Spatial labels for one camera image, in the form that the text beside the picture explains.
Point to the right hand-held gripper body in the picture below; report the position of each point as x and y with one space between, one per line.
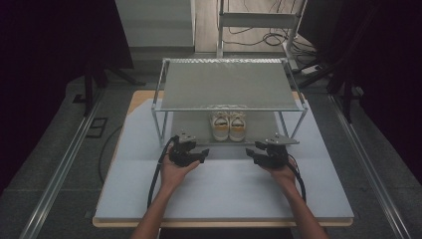
277 152

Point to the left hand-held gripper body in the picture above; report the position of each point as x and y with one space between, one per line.
181 154

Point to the person's left hand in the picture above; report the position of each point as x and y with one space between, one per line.
174 176

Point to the person's right hand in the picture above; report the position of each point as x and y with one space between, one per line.
282 176

